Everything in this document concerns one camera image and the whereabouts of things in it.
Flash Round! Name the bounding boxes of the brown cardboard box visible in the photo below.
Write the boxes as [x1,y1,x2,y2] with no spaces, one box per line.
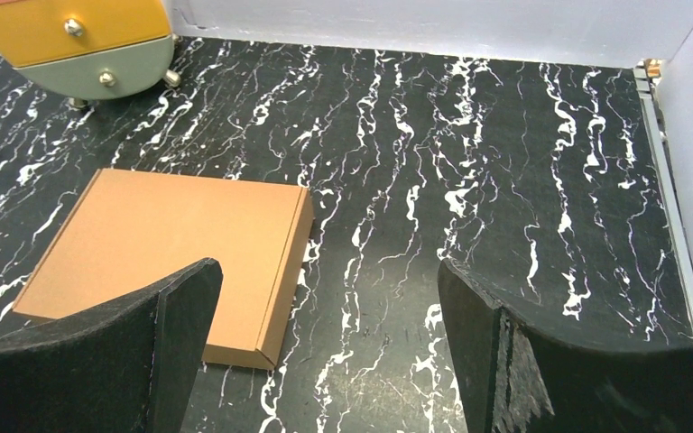
[13,169,314,370]

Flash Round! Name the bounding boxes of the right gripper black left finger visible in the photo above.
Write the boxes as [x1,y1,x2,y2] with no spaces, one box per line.
[0,258,223,432]

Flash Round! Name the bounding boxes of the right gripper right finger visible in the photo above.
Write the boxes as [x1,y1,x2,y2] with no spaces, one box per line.
[438,260,693,432]

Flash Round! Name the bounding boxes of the metal table edge rail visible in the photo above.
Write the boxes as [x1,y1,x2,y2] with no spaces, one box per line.
[633,59,693,331]

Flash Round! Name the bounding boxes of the round white drawer cabinet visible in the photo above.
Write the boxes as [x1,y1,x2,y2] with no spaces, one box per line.
[0,0,181,108]

